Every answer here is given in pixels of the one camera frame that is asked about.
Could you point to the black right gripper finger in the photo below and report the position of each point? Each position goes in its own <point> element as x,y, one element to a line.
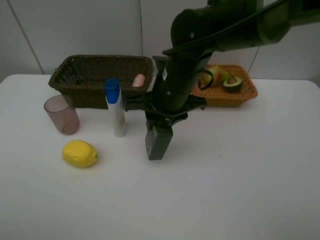
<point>151,122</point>
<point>170,120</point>

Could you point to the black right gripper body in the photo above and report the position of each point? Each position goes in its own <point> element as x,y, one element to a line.
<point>171,91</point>

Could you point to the black square bottle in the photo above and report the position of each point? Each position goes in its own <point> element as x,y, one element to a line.
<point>157,141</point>

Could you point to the pink bottle white cap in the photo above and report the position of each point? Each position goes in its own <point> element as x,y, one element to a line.
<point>139,81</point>

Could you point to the green pear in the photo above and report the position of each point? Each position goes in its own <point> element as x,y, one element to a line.
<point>214,75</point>

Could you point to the halved avocado with pit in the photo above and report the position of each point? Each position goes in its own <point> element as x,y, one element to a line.
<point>233,84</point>

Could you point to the yellow lemon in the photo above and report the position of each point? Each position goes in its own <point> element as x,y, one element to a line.
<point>79,154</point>

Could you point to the translucent purple plastic cup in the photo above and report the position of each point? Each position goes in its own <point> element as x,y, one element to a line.
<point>62,114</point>

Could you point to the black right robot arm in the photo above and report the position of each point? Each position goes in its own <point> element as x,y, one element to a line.
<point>221,26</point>

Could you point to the white bottle blue cap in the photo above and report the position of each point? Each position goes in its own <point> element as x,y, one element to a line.
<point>114,100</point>

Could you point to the orange wicker basket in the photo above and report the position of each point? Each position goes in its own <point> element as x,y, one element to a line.
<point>220,97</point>

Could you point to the dark brown wicker basket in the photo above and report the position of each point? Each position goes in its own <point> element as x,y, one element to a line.
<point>82,77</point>

